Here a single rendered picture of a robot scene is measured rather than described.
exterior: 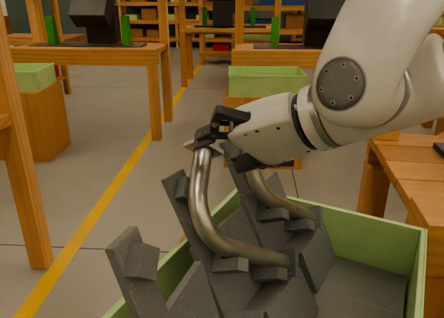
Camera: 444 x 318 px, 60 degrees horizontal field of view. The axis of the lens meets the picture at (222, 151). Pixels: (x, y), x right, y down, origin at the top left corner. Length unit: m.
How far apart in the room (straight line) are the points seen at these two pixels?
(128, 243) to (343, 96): 0.26
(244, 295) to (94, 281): 1.58
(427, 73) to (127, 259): 0.35
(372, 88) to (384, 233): 0.57
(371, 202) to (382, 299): 0.86
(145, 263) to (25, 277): 1.97
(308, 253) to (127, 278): 0.46
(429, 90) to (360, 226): 0.52
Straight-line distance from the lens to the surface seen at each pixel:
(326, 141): 0.46
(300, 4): 8.00
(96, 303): 2.09
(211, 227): 0.58
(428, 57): 0.41
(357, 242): 0.91
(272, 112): 0.47
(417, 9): 0.36
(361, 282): 0.88
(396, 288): 0.89
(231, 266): 0.61
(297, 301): 0.73
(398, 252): 0.91
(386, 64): 0.35
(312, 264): 0.82
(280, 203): 0.75
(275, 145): 0.50
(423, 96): 0.42
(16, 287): 2.33
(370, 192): 1.65
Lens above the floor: 1.40
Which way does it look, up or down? 23 degrees down
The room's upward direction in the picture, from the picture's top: straight up
